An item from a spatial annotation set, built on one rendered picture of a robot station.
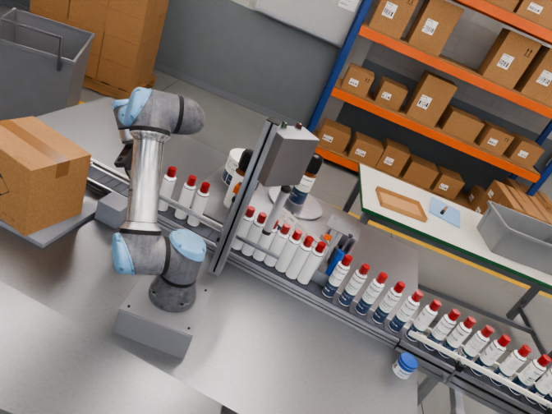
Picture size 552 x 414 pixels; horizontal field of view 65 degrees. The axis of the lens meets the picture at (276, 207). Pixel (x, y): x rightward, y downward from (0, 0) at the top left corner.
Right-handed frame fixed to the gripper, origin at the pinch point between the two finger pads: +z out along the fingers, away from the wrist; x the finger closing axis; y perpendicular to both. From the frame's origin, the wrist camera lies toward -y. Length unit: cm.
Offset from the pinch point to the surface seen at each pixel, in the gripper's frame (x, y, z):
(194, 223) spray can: -19.3, 3.4, 17.6
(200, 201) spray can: -24.7, 2.6, 8.1
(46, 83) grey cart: 138, 121, -46
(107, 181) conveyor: 18.7, 5.2, -2.4
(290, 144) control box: -69, -14, -16
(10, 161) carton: 16.2, -40.6, -23.3
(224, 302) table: -39, -22, 40
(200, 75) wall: 155, 419, -29
